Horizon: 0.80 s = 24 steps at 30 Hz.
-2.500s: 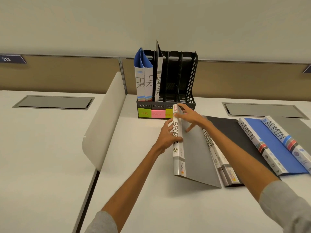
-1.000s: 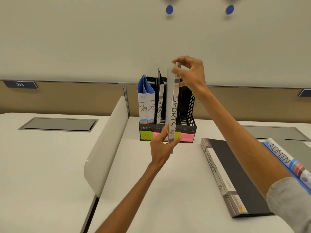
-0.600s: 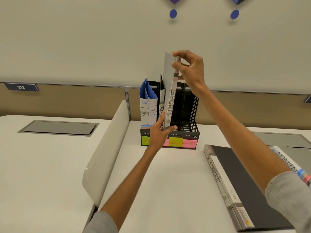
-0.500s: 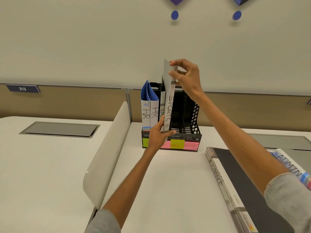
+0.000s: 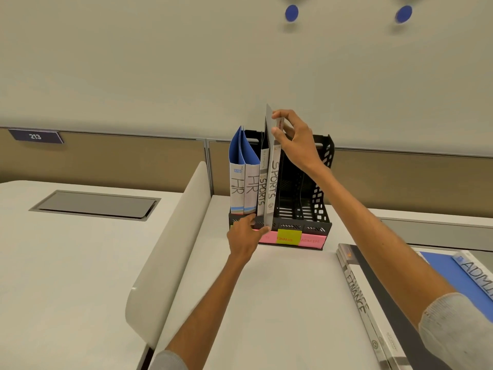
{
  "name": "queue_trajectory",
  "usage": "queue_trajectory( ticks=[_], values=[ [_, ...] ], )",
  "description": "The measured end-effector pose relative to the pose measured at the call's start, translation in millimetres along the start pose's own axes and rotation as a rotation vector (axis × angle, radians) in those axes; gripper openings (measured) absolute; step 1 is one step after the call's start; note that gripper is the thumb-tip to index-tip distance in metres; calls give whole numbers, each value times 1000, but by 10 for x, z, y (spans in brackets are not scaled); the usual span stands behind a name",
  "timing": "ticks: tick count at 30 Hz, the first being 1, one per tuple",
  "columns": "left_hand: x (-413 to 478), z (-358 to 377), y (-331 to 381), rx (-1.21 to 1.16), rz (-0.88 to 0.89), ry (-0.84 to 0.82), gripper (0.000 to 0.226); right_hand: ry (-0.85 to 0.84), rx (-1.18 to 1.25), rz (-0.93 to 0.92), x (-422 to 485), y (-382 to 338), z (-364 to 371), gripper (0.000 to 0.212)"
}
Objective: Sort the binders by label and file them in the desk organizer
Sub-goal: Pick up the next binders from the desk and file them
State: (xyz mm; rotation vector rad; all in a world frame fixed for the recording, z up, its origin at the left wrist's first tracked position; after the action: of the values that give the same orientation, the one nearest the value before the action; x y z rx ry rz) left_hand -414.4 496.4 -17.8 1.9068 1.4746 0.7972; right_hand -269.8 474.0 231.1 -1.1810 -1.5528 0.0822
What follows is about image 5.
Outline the person's left forearm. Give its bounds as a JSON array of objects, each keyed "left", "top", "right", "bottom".
[{"left": 149, "top": 253, "right": 252, "bottom": 370}]

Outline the grey desk cable hatch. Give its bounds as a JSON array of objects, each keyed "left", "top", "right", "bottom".
[
  {"left": 379, "top": 217, "right": 493, "bottom": 262},
  {"left": 29, "top": 190, "right": 162, "bottom": 222}
]

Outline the person's right hand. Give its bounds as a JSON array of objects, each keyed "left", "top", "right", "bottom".
[{"left": 271, "top": 109, "right": 327, "bottom": 177}]

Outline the blue folder with white spine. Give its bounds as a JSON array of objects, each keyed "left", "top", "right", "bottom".
[{"left": 416, "top": 249, "right": 493, "bottom": 324}]

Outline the blue file folder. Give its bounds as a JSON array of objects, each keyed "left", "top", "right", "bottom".
[
  {"left": 240, "top": 128, "right": 261, "bottom": 215},
  {"left": 229, "top": 126, "right": 246, "bottom": 215}
]

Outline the person's left hand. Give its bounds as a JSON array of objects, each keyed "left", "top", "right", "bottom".
[{"left": 227, "top": 214, "right": 270, "bottom": 266}]

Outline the black plastic file organizer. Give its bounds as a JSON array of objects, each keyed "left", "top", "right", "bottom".
[{"left": 228, "top": 129, "right": 335, "bottom": 251}]

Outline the grey folder with dark cover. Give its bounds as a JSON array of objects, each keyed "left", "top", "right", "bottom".
[{"left": 338, "top": 243, "right": 453, "bottom": 370}]

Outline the pink sticky note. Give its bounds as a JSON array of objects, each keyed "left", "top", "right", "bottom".
[
  {"left": 300, "top": 233, "right": 327, "bottom": 250},
  {"left": 253, "top": 229, "right": 279, "bottom": 245}
]

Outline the yellow sticky note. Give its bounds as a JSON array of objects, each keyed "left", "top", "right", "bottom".
[{"left": 277, "top": 229, "right": 303, "bottom": 246}]

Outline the person's right forearm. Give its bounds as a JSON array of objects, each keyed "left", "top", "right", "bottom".
[{"left": 308, "top": 165, "right": 493, "bottom": 370}]

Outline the grey file folder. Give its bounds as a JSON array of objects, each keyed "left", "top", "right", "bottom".
[
  {"left": 257, "top": 119, "right": 270, "bottom": 217},
  {"left": 336, "top": 249, "right": 391, "bottom": 370},
  {"left": 263, "top": 104, "right": 286, "bottom": 228}
]

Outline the dark blue sign plate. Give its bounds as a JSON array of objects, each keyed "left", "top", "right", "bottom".
[{"left": 8, "top": 128, "right": 64, "bottom": 145}]

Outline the white desk divider panel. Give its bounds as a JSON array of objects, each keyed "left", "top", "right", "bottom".
[{"left": 125, "top": 161, "right": 213, "bottom": 349}]

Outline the beige partition panel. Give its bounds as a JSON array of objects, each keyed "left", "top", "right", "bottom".
[
  {"left": 0, "top": 127, "right": 208, "bottom": 194},
  {"left": 207, "top": 138, "right": 493, "bottom": 219}
]

